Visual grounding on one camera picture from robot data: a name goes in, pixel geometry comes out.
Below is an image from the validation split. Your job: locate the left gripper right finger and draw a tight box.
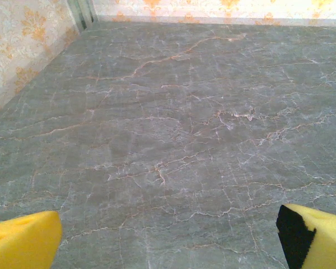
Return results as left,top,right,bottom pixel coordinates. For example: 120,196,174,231
276,203,336,269

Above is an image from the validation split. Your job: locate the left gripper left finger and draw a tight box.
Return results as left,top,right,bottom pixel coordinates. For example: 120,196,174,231
0,210,63,269

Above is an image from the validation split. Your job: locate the aluminium frame post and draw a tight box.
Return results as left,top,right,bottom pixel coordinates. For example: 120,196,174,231
68,0,99,32

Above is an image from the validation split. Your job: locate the aluminium frame bar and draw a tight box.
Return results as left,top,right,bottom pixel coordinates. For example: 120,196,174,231
94,16,336,26

